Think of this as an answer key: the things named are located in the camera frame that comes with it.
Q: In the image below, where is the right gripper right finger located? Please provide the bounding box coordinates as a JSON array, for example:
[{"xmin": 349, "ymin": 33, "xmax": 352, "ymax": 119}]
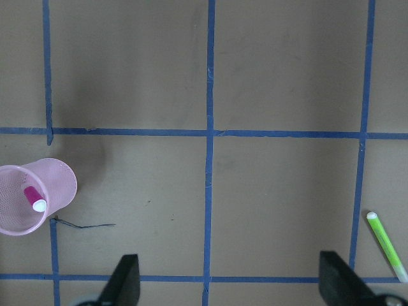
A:
[{"xmin": 318, "ymin": 251, "xmax": 408, "ymax": 306}]

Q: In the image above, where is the pink mesh cup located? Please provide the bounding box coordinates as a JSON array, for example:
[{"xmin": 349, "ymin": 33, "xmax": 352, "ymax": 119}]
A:
[{"xmin": 1, "ymin": 158, "xmax": 77, "ymax": 236}]

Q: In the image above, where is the pink pen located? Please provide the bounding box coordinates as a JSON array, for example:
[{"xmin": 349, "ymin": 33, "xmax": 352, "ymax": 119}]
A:
[{"xmin": 23, "ymin": 186, "xmax": 47, "ymax": 212}]

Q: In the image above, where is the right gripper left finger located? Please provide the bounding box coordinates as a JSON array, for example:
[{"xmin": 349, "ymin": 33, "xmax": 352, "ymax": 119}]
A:
[{"xmin": 96, "ymin": 254, "xmax": 140, "ymax": 306}]

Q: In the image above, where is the green pen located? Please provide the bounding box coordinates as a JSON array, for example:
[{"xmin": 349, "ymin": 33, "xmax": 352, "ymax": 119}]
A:
[{"xmin": 366, "ymin": 211, "xmax": 407, "ymax": 283}]

